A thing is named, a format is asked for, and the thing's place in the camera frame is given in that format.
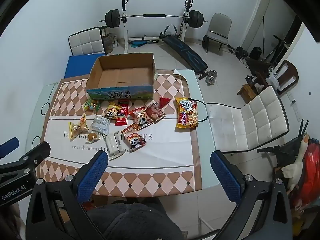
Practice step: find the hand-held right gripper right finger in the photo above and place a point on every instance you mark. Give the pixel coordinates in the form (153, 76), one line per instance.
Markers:
(225, 177)

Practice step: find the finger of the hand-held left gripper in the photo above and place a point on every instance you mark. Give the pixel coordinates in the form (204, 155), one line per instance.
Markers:
(8, 147)
(37, 153)

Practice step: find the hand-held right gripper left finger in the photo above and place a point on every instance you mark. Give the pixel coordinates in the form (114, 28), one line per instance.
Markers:
(92, 172)

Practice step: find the yellow bread packet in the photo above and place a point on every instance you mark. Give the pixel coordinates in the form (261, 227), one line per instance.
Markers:
(78, 127)

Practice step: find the printed cardboard box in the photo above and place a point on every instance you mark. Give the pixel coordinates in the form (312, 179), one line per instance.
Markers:
(120, 76)

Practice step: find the white roll packet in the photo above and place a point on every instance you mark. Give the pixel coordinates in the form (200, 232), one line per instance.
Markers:
(113, 146)

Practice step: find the small orange wrapped candy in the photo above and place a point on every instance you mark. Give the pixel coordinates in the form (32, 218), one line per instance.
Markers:
(93, 137)

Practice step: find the clear silver snack packet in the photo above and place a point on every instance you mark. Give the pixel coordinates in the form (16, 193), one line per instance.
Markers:
(100, 124)

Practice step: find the red panda snack packet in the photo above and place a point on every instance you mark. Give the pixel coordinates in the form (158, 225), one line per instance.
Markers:
(135, 141)

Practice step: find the orange stick snack packet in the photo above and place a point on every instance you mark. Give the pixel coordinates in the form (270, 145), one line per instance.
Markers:
(129, 129)

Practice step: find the red rectangular snack packet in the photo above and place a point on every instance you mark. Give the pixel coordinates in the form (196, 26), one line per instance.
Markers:
(122, 116)

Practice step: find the yellow panda snack packet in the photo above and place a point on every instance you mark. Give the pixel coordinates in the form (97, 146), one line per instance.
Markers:
(111, 111)

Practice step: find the person's dark fleece clothing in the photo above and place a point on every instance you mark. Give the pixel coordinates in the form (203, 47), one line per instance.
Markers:
(135, 222)

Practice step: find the white padded chair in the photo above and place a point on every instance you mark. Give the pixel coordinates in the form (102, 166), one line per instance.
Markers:
(257, 120)
(86, 41)

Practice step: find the green candy bag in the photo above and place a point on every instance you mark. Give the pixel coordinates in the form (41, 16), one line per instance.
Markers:
(92, 105)

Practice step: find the checkered tablecloth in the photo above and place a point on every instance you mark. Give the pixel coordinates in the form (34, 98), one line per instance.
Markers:
(160, 155)

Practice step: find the white plush goose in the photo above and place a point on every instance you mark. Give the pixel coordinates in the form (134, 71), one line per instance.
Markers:
(293, 170)

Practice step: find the orange panda snack packet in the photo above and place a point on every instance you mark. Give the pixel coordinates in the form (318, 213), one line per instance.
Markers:
(140, 118)

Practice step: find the large yellow snack bag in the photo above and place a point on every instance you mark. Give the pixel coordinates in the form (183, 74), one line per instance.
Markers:
(187, 113)

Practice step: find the red bag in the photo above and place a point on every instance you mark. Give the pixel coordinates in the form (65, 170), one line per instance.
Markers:
(311, 170)

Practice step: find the brown red snack packet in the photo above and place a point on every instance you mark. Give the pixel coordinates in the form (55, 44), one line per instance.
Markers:
(155, 112)

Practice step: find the wooden stool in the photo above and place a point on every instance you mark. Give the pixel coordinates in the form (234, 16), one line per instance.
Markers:
(247, 90)

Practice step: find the black router antennas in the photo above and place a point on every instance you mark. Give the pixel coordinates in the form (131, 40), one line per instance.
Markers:
(303, 128)

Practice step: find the red triangular snack packet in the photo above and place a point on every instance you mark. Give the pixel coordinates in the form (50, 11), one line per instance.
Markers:
(163, 103)

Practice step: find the blue cushion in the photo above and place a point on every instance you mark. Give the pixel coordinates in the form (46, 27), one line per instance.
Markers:
(80, 65)

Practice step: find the chrome dumbbell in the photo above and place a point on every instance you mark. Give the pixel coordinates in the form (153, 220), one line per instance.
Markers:
(209, 77)

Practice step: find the white plastic bag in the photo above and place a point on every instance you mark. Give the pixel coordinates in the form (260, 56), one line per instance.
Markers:
(272, 80)

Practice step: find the brown wooden chair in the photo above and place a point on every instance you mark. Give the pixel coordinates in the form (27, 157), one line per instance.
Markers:
(292, 76)

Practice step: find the black dumbbell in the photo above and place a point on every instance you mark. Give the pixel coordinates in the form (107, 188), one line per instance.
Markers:
(241, 52)

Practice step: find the black box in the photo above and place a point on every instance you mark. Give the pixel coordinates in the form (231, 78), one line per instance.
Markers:
(255, 53)

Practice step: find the clear plastic jug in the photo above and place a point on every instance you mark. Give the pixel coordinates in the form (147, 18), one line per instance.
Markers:
(108, 43)

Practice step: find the black sit-up bench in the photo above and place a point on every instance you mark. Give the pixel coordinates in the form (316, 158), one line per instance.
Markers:
(187, 52)

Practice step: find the blue balance disc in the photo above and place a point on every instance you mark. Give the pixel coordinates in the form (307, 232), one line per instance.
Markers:
(138, 43)

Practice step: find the black exercise machine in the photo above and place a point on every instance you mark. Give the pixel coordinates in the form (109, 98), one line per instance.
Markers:
(276, 50)

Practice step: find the white barbell rack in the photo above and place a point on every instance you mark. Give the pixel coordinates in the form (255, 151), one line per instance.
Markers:
(124, 35)

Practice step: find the grey chair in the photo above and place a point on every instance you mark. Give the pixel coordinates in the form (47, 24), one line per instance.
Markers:
(220, 27)

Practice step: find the barbell with black plates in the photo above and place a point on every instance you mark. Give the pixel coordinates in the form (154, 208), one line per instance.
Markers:
(113, 18)

